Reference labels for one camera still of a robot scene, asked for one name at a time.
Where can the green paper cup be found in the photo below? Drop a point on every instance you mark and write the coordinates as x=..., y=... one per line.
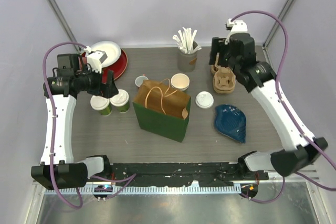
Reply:
x=123, y=108
x=104, y=110

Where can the stack of green paper cups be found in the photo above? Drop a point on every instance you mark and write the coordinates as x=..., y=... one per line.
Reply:
x=180, y=81

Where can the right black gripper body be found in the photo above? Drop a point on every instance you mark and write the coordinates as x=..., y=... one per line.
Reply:
x=226, y=59

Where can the white paper plate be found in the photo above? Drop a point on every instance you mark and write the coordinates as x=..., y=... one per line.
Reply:
x=112, y=50

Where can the cardboard cup carrier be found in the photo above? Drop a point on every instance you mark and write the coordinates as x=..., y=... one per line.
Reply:
x=224, y=80

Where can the blue leaf-shaped dish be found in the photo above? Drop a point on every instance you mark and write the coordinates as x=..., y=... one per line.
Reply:
x=230, y=121

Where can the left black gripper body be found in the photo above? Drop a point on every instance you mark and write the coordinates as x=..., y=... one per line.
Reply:
x=95, y=86

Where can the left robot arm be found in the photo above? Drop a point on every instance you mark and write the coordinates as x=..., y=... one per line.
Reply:
x=71, y=77

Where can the red round tray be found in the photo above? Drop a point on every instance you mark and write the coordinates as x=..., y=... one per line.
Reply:
x=118, y=68

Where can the white wrapped straws bundle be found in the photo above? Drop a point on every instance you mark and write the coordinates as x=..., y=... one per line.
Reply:
x=185, y=41

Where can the grey straw holder cup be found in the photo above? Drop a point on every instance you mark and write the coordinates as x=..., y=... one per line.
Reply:
x=186, y=62

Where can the stack of white lids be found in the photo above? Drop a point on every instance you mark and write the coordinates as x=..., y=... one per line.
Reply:
x=204, y=100

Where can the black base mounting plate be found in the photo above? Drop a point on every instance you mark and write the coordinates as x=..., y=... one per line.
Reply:
x=181, y=174

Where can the white cup lid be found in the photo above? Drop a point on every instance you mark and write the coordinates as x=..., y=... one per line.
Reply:
x=98, y=101
x=121, y=99

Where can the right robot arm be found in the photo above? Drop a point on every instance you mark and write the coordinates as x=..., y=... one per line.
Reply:
x=299, y=145

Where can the green paper bag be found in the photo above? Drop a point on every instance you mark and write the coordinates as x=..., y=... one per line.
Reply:
x=162, y=109

